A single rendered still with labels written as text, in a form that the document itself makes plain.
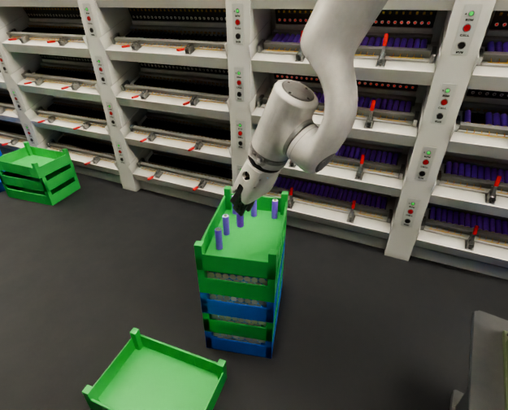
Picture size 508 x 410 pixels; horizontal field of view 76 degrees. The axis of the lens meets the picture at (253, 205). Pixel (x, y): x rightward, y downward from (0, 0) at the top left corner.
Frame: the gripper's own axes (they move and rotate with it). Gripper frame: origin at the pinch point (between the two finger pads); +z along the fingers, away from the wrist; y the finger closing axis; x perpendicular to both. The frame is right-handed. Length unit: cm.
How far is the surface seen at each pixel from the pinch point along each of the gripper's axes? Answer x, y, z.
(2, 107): 175, 2, 96
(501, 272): -71, 80, 17
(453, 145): -26, 68, -15
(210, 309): -10.0, -11.0, 28.2
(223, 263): -6.3, -8.7, 10.8
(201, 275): -3.5, -11.9, 17.5
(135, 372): -7, -31, 49
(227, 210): 10.2, 11.9, 21.6
